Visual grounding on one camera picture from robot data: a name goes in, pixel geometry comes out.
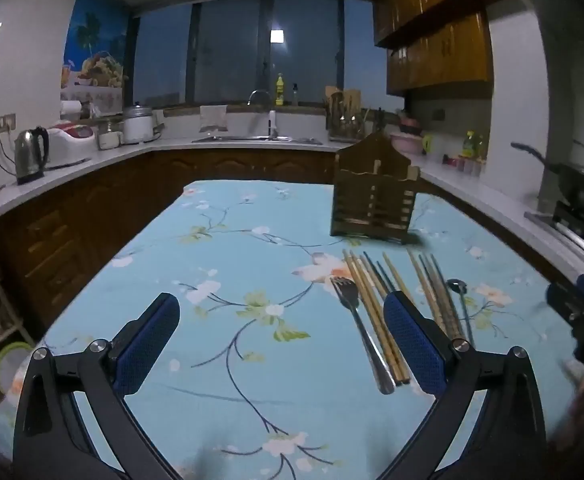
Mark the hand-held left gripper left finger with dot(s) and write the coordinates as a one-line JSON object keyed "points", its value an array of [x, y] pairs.
{"points": [[146, 347]]}

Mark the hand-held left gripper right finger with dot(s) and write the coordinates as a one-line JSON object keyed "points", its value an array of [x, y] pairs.
{"points": [[412, 342]]}

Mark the metal fork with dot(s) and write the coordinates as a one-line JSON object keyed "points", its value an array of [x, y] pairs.
{"points": [[344, 292]]}

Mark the wooden slatted utensil holder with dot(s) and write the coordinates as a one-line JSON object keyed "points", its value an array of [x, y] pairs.
{"points": [[372, 195]]}

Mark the dish rack with utensils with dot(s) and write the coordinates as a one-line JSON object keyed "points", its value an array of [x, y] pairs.
{"points": [[346, 117]]}

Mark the small metal spoon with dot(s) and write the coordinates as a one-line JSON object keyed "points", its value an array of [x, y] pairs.
{"points": [[456, 286]]}

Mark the black gas stove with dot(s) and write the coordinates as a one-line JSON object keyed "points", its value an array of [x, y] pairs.
{"points": [[577, 220]]}

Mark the green rimmed container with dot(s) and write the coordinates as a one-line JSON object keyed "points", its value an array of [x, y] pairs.
{"points": [[11, 365]]}

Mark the blue floral tablecloth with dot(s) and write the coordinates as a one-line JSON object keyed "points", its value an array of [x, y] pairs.
{"points": [[252, 260]]}

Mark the small seasoning jars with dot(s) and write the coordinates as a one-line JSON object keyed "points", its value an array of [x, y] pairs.
{"points": [[464, 166]]}

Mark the yellow oil bottle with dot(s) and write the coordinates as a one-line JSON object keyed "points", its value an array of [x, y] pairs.
{"points": [[469, 145]]}

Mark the pink bowl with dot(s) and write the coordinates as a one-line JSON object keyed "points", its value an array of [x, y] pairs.
{"points": [[406, 141]]}

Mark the glass jar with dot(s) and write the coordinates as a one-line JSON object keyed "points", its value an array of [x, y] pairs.
{"points": [[109, 136]]}

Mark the white and red appliance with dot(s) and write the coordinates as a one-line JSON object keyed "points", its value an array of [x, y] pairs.
{"points": [[71, 142]]}

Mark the white rice cooker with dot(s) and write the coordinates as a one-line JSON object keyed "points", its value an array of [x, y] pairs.
{"points": [[139, 125]]}

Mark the steel electric kettle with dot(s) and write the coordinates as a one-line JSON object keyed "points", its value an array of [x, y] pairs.
{"points": [[30, 155]]}

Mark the steel kitchen sink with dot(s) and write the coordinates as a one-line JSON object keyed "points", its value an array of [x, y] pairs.
{"points": [[257, 139]]}

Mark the hanging dish cloth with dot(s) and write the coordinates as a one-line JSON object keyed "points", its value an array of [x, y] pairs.
{"points": [[213, 119]]}

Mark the paper towel roll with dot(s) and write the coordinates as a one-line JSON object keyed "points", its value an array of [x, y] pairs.
{"points": [[70, 110]]}

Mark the clear small bottle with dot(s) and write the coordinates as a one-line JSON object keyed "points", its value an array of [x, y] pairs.
{"points": [[295, 96]]}

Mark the curved metal faucet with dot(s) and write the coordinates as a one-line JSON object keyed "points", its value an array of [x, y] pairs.
{"points": [[258, 96]]}

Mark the yellow dish soap bottle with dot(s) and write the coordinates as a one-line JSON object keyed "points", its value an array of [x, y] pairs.
{"points": [[280, 91]]}

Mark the wooden upper cabinets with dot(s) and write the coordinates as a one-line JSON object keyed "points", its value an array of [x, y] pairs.
{"points": [[437, 35]]}

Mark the dark kitchen window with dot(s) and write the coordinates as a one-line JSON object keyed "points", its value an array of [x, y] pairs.
{"points": [[231, 55]]}

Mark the tropical fruit wall poster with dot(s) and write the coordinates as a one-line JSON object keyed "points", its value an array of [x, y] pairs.
{"points": [[96, 50]]}

